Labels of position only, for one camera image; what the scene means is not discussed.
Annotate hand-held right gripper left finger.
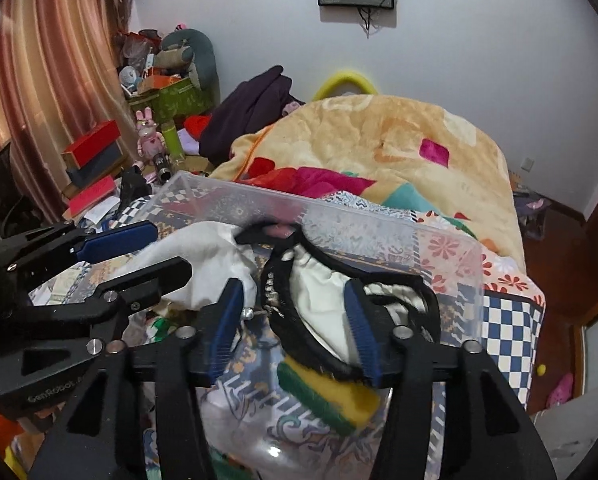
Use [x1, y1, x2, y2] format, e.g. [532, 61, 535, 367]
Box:
[26, 277, 245, 480]

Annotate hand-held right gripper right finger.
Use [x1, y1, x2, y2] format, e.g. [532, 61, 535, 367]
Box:
[343, 280, 557, 480]

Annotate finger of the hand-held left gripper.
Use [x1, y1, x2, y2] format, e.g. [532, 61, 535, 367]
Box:
[0, 220, 158, 281]
[9, 256, 194, 356]

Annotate white garment black trim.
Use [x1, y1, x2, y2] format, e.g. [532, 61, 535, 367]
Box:
[235, 225, 442, 377]

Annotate white cloth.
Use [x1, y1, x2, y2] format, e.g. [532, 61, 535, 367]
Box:
[114, 221, 260, 321]

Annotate yellow and green sponge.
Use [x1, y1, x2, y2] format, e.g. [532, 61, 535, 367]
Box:
[276, 355, 382, 436]

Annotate clear plastic storage box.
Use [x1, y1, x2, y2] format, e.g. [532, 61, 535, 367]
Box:
[149, 170, 484, 480]

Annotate pink box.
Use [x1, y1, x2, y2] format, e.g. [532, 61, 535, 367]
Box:
[66, 176, 117, 216]

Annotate grey box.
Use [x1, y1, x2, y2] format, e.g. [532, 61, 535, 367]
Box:
[65, 140, 130, 188]

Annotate black metal cylinder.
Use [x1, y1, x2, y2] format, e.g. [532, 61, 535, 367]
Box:
[154, 152, 173, 183]

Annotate red box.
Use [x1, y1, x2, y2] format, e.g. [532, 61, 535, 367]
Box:
[62, 120, 122, 168]

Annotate pink bunny figure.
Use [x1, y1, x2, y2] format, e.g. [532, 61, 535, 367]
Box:
[135, 108, 166, 163]

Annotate green bottle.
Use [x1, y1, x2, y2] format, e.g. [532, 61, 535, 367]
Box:
[161, 120, 185, 163]

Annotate black chair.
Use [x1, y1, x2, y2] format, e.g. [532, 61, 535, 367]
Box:
[0, 122, 45, 241]

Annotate red cloth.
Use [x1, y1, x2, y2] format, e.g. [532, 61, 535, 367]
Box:
[184, 115, 212, 136]

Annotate green patterned box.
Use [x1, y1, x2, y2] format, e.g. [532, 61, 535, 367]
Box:
[129, 77, 215, 121]

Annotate orange box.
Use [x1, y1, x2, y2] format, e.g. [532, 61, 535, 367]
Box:
[139, 74, 182, 93]

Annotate dark purple garment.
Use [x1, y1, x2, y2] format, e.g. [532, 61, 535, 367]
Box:
[199, 65, 305, 166]

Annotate striped pink curtain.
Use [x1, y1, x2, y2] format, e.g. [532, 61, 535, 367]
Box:
[0, 0, 140, 221]

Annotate yellow printed blanket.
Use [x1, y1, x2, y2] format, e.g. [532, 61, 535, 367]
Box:
[209, 92, 527, 271]

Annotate grey-green plush toy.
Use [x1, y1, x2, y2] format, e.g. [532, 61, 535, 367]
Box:
[159, 28, 221, 106]

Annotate dark purple bag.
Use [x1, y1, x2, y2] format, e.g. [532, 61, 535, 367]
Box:
[514, 195, 552, 241]

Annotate grey fabric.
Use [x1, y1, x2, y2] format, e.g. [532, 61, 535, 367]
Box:
[529, 395, 598, 480]

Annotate yellow ring cushion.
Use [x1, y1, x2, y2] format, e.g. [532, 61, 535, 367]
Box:
[311, 71, 380, 102]

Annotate black screen cable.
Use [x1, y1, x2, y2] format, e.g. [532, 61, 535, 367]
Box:
[356, 6, 387, 38]

